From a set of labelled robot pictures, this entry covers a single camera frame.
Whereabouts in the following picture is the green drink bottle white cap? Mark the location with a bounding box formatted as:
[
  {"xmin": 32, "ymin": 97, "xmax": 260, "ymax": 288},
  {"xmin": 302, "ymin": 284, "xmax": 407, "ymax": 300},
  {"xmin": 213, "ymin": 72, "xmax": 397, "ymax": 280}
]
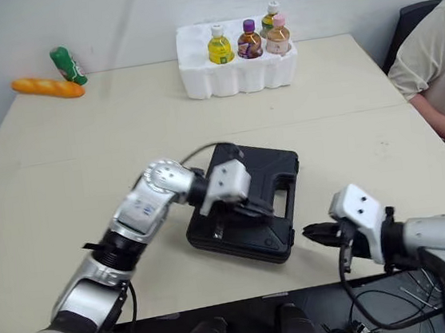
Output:
[{"xmin": 256, "ymin": 0, "xmax": 285, "ymax": 39}]

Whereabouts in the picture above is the brown drink bottle purple cap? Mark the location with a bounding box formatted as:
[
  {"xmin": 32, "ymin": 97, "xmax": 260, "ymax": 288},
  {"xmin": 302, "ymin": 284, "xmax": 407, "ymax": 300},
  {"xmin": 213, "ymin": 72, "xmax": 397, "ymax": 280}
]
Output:
[{"xmin": 234, "ymin": 17, "xmax": 264, "ymax": 61}]

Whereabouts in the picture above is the black cable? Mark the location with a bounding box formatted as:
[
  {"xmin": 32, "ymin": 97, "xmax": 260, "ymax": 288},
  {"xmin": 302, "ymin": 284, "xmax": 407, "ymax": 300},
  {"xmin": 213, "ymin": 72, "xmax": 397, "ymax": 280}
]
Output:
[
  {"xmin": 333, "ymin": 226, "xmax": 438, "ymax": 333},
  {"xmin": 178, "ymin": 140, "xmax": 245, "ymax": 168}
]

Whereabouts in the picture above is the yellow drink bottle white cap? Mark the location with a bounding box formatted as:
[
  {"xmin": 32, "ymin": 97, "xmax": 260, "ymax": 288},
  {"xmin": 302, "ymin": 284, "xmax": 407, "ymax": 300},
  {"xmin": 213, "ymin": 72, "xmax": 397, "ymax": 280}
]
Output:
[{"xmin": 204, "ymin": 22, "xmax": 236, "ymax": 66}]

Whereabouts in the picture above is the person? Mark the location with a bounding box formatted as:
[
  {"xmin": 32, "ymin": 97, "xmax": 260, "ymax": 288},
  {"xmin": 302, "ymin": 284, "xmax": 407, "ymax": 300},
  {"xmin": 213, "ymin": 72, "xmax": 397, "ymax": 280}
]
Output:
[{"xmin": 379, "ymin": 0, "xmax": 445, "ymax": 174}]

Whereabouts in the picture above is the toy bread loaf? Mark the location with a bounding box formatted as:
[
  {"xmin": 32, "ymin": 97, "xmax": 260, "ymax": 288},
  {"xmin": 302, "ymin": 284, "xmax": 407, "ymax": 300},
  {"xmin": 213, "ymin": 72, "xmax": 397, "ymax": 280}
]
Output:
[{"xmin": 10, "ymin": 70, "xmax": 87, "ymax": 106}]

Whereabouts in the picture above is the white foam box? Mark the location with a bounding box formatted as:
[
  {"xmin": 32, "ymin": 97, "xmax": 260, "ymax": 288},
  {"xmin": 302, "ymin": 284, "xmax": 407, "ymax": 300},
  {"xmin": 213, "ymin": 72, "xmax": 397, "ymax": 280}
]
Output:
[{"xmin": 173, "ymin": 12, "xmax": 303, "ymax": 104}]

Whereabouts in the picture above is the black chair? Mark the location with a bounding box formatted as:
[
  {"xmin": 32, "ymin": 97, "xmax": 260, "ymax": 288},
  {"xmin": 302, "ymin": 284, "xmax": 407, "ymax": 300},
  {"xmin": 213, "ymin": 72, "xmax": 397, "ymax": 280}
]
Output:
[{"xmin": 374, "ymin": 0, "xmax": 445, "ymax": 75}]

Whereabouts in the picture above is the green can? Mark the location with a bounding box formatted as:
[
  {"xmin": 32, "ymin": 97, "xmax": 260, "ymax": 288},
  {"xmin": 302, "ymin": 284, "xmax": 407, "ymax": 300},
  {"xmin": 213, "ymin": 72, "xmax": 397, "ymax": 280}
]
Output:
[{"xmin": 47, "ymin": 43, "xmax": 89, "ymax": 89}]

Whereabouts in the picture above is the pink drink bottle pink cap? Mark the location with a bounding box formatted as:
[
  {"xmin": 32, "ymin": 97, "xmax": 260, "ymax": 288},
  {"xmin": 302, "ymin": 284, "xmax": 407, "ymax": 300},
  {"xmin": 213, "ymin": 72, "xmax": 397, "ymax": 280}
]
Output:
[{"xmin": 261, "ymin": 11, "xmax": 294, "ymax": 58}]

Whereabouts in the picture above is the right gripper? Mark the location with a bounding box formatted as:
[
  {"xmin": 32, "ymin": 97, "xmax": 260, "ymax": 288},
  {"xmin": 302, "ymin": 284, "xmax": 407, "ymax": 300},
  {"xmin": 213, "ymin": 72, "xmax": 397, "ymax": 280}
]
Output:
[{"xmin": 300, "ymin": 216, "xmax": 382, "ymax": 273}]

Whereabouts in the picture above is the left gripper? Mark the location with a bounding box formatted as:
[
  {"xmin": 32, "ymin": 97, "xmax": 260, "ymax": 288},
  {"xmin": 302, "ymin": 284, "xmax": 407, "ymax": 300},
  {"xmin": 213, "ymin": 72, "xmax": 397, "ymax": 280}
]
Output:
[{"xmin": 225, "ymin": 195, "xmax": 275, "ymax": 227}]

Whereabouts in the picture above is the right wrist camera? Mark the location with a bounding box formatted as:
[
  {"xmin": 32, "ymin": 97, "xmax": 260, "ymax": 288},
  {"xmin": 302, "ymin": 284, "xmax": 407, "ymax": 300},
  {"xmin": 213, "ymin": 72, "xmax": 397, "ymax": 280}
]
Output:
[{"xmin": 324, "ymin": 180, "xmax": 392, "ymax": 271}]

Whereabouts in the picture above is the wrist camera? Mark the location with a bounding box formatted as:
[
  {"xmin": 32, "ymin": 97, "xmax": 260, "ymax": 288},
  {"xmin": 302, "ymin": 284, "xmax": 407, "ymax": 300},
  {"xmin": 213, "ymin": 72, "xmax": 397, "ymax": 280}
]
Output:
[
  {"xmin": 324, "ymin": 180, "xmax": 392, "ymax": 271},
  {"xmin": 194, "ymin": 157, "xmax": 257, "ymax": 218}
]

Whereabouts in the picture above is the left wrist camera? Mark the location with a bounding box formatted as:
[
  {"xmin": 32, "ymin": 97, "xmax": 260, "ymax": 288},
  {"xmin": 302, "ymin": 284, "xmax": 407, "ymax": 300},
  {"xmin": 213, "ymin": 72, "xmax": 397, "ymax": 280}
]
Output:
[{"xmin": 194, "ymin": 157, "xmax": 257, "ymax": 218}]

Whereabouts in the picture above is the black tool case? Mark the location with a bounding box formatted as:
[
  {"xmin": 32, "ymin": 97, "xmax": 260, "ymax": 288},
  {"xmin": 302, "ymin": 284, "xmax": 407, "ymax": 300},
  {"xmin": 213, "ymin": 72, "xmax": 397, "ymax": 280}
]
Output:
[{"xmin": 175, "ymin": 133, "xmax": 313, "ymax": 276}]

